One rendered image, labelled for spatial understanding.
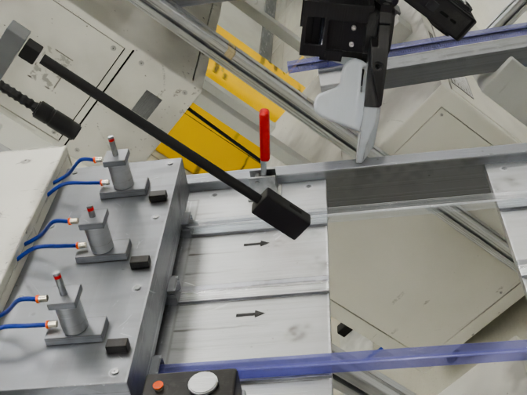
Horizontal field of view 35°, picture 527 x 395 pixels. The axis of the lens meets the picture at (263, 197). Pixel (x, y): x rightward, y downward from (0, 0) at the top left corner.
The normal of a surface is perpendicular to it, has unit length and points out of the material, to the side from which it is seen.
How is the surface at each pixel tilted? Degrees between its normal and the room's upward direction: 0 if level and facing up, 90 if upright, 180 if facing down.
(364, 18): 90
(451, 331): 90
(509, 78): 90
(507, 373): 0
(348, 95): 73
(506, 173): 45
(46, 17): 90
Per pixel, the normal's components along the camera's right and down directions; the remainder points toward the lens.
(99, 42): -0.04, 0.56
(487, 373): -0.80, -0.52
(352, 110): 0.00, 0.02
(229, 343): -0.14, -0.82
